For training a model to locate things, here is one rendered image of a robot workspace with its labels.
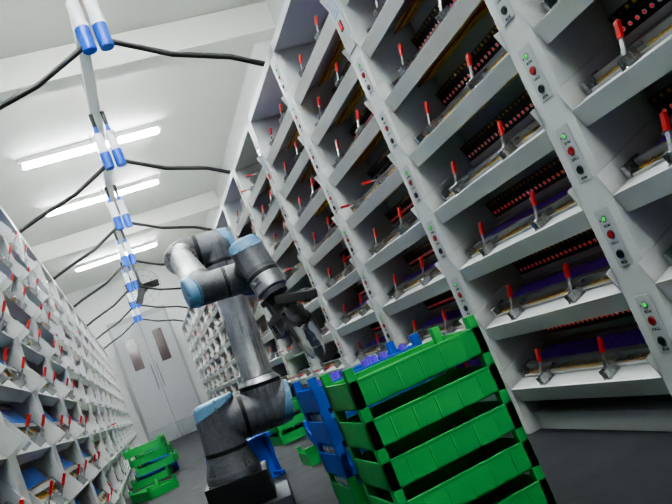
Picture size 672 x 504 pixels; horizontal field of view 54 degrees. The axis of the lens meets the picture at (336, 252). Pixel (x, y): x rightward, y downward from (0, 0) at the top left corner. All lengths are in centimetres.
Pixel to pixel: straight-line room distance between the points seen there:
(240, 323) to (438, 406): 119
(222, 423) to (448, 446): 116
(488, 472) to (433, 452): 12
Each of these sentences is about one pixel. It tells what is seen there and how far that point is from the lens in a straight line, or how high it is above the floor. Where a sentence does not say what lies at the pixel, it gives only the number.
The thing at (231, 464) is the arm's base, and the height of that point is 21.
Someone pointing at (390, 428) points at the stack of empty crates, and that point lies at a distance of 129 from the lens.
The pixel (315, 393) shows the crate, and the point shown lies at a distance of 156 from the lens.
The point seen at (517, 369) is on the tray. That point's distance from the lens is 203.
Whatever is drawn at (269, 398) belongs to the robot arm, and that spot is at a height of 36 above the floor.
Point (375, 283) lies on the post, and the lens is 264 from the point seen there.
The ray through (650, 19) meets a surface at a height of 79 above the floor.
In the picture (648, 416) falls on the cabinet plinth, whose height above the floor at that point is 3.
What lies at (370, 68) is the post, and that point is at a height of 119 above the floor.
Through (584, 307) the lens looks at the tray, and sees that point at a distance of 160.
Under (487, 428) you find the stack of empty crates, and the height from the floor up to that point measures 19.
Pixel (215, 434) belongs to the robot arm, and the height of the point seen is 33.
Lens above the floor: 45
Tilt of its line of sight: 7 degrees up
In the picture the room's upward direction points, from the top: 23 degrees counter-clockwise
